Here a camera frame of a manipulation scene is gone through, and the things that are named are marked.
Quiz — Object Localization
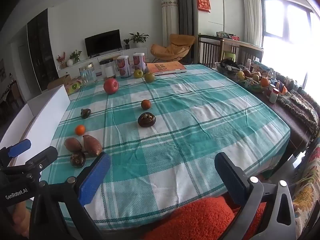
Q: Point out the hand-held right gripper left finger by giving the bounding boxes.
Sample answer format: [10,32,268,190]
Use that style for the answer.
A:
[30,152,112,240]

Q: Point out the person's left hand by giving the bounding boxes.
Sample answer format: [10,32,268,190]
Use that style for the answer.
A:
[11,201,32,238]

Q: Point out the large dark brown mangosteen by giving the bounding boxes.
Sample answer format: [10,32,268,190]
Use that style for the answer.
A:
[138,112,157,127]

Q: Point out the white television cabinet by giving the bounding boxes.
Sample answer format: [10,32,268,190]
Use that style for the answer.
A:
[58,45,148,78]

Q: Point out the fruit printed box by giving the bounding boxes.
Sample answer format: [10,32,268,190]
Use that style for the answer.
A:
[65,78,83,95]

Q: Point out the window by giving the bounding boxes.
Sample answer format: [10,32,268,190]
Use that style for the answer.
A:
[260,0,320,90]

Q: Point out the brown knitted cloth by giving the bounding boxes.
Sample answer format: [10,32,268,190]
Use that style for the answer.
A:
[275,90,320,135]

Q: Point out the large green potted plant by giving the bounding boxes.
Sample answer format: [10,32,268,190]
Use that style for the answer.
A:
[129,32,150,48]

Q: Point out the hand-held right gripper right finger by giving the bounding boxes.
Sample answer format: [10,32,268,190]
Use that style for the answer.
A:
[214,152,298,240]

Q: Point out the black television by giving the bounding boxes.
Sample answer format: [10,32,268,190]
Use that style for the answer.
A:
[84,29,122,57]

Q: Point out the brown sweet potatoes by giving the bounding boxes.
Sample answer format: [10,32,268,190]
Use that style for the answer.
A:
[82,135,103,157]

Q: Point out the orange fuzzy garment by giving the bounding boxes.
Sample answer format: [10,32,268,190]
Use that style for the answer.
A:
[141,195,268,240]

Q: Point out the covered standing air conditioner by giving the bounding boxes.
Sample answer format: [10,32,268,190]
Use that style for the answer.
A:
[161,0,180,48]

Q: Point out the orange lounge chair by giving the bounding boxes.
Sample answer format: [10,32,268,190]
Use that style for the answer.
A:
[150,33,196,63]

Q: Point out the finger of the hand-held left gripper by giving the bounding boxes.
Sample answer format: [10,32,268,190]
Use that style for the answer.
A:
[15,146,59,174]
[0,138,32,166]

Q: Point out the green stool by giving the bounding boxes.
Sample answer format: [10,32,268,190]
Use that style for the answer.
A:
[223,51,237,62]

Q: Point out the white red printed can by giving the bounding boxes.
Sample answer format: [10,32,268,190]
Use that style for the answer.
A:
[132,52,147,72]
[117,56,132,78]

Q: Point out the red flower plant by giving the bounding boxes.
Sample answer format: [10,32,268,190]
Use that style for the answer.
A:
[56,52,67,69]

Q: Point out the brown cardboard box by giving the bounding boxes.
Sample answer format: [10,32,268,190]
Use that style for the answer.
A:
[47,75,72,90]

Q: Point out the round dark brown mangosteen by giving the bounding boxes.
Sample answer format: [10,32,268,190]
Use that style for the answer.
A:
[70,151,86,167]

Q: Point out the green plaid tablecloth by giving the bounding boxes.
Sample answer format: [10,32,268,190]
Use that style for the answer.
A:
[41,64,291,230]

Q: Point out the brown sapodilla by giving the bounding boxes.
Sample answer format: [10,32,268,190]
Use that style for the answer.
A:
[64,138,83,153]

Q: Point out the red wall hanging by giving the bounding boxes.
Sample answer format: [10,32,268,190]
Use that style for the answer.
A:
[196,0,212,12]

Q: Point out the white curtain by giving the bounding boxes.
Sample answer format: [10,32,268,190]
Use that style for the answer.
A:
[242,0,263,48]

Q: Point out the basket of dark items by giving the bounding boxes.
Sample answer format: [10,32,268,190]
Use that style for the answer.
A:
[216,59,240,74]

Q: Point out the floral cloth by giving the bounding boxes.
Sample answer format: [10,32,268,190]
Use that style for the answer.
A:
[291,144,320,238]

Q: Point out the group of small bottles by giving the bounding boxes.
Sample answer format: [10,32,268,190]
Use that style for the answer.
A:
[244,58,300,104]

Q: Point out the grey curtain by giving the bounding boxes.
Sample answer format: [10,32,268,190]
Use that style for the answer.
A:
[171,0,198,64]

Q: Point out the white jar black lid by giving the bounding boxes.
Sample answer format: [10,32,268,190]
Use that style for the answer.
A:
[99,58,117,78]

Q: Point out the patterned fruit basket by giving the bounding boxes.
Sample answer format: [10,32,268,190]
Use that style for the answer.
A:
[236,70,272,93]

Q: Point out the white cardboard box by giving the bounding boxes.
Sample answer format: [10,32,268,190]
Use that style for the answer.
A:
[0,85,71,167]

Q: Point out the black wall cabinet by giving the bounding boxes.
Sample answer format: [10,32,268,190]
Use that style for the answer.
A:
[27,8,59,92]

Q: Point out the clear glass jar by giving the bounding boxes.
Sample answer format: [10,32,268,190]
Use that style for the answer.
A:
[79,64,98,85]

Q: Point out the orange book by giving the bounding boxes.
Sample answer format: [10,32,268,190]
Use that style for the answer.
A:
[146,60,187,76]

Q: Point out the leafy green plant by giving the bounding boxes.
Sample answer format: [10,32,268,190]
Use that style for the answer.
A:
[69,50,82,63]

